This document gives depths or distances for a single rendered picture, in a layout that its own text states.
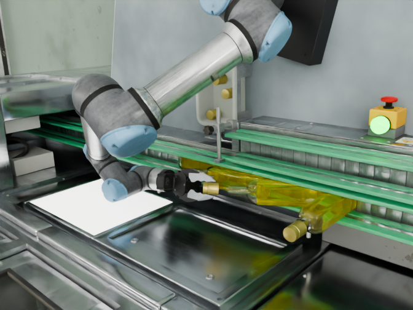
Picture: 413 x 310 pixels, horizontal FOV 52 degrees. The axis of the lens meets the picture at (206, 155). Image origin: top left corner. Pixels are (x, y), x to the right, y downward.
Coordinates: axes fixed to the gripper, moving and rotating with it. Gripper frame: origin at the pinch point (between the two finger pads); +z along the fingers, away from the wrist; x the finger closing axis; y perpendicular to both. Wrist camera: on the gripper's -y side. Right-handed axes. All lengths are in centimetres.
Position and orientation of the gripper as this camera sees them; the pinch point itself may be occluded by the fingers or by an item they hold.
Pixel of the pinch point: (209, 188)
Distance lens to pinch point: 120.7
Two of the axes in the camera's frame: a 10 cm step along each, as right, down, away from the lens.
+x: -0.7, 10.0, 0.2
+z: 7.5, 0.7, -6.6
